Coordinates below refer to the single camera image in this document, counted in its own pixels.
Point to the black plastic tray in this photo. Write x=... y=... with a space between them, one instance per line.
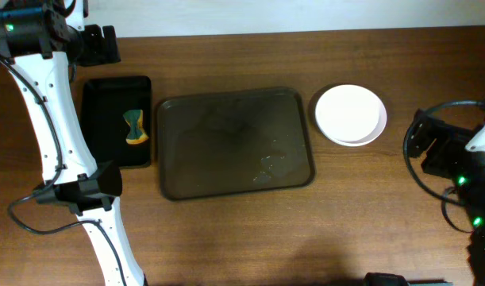
x=104 y=129

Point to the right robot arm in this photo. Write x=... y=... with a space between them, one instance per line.
x=469 y=188

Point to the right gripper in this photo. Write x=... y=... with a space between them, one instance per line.
x=423 y=135

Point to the light green plate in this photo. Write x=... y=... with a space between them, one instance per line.
x=352 y=128

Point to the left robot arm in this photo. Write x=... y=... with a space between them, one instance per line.
x=41 y=45

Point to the pink white plate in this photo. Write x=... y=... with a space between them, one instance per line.
x=347 y=96

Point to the brown serving tray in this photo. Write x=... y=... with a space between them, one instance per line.
x=232 y=143

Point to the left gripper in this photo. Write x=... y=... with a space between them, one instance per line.
x=101 y=45

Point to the yellow green sponge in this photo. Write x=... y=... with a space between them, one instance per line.
x=135 y=121

